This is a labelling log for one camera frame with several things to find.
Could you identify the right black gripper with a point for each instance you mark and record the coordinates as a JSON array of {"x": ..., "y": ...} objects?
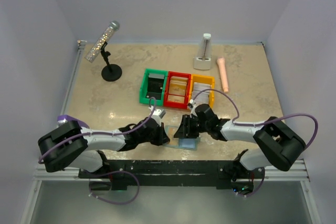
[{"x": 185, "y": 130}]

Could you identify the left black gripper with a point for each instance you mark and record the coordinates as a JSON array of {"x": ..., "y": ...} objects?
[{"x": 163, "y": 138}]

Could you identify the teal leather card holder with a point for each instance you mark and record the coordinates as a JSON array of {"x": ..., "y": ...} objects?
[{"x": 182, "y": 143}]

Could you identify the gold credit card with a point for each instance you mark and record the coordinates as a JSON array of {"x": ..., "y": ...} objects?
[
  {"x": 175, "y": 98},
  {"x": 171, "y": 130}
]

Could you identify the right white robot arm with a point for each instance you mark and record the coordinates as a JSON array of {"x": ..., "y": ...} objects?
[{"x": 278, "y": 144}]

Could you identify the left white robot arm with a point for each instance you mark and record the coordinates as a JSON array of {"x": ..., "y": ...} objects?
[{"x": 72, "y": 145}]

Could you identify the white cards stack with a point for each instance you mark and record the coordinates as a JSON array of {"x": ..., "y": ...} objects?
[{"x": 200, "y": 92}]

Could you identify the gold cards stack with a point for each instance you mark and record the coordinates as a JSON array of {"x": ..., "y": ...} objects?
[{"x": 177, "y": 85}]

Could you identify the black cards stack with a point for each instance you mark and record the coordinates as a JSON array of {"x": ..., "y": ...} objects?
[{"x": 155, "y": 85}]

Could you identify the red plastic bin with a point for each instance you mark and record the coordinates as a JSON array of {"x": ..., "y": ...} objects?
[{"x": 181, "y": 106}]

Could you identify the yellow plastic bin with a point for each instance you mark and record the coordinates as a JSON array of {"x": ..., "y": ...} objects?
[{"x": 204, "y": 79}]

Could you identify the green plastic bin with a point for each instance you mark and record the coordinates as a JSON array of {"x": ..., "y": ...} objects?
[{"x": 144, "y": 84}]

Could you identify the white metronome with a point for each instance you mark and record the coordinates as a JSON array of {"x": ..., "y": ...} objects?
[{"x": 203, "y": 58}]

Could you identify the black microphone stand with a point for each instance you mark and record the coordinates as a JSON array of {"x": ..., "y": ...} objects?
[{"x": 111, "y": 72}]

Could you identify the pink flashlight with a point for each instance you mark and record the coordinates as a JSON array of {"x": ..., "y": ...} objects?
[{"x": 223, "y": 74}]

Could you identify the purple block fixture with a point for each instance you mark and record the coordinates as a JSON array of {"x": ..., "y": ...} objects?
[{"x": 62, "y": 119}]

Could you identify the glitter silver microphone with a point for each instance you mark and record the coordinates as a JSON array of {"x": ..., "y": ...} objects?
[{"x": 104, "y": 38}]

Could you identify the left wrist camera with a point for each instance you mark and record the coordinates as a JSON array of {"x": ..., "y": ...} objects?
[{"x": 157, "y": 114}]

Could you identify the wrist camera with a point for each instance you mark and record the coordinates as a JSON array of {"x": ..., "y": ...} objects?
[
  {"x": 192, "y": 105},
  {"x": 157, "y": 114}
]

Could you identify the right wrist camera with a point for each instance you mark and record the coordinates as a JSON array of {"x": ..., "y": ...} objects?
[{"x": 192, "y": 105}]

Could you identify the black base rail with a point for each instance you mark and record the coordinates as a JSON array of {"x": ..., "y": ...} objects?
[{"x": 218, "y": 174}]

